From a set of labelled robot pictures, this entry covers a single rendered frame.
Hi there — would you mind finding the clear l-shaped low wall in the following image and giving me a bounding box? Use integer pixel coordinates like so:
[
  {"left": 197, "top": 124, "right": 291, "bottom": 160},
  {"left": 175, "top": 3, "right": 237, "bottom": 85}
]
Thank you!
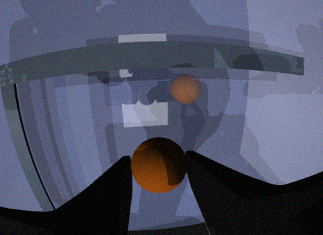
[{"left": 16, "top": 78, "right": 74, "bottom": 209}]

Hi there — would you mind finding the grey l-shaped low wall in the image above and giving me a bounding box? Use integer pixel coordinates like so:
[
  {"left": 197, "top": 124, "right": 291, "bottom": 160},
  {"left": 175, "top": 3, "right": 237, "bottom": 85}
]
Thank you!
[{"left": 0, "top": 41, "right": 304, "bottom": 211}]

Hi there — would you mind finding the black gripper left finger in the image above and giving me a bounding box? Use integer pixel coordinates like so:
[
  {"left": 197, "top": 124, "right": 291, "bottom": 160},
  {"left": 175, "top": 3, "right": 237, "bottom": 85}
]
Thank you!
[{"left": 0, "top": 155, "right": 133, "bottom": 235}]

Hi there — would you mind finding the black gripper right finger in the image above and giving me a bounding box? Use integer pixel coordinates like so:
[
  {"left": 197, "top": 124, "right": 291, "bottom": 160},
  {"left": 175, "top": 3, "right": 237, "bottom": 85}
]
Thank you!
[{"left": 185, "top": 150, "right": 323, "bottom": 235}]

